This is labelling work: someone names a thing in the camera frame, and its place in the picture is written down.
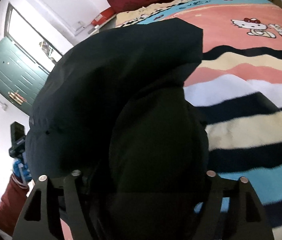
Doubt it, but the black hooded puffer jacket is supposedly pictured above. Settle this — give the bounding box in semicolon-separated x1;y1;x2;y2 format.
25;18;208;239

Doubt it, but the red sleeved left forearm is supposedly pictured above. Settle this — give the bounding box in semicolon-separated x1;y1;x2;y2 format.
0;173;29;237

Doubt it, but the blue gloved left hand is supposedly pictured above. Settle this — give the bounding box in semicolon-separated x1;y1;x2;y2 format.
12;152;32;184

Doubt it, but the green entrance door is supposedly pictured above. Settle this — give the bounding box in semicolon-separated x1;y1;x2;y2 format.
0;37;48;115

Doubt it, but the striped Hello Kitty blanket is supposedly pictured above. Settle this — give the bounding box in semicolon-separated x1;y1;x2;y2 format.
116;0;282;239

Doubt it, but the red box on shelf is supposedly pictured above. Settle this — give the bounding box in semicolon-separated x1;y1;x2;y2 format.
91;7;116;26

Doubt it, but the white wall switch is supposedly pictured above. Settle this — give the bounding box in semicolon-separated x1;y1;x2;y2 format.
72;21;86;36

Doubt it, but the white wall shelf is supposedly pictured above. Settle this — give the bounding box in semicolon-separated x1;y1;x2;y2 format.
89;19;116;36

